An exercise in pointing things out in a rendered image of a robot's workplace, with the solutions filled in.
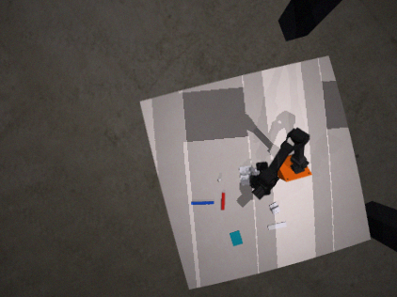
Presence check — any teal flat plate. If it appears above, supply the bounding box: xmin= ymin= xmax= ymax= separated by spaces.
xmin=230 ymin=230 xmax=243 ymax=246

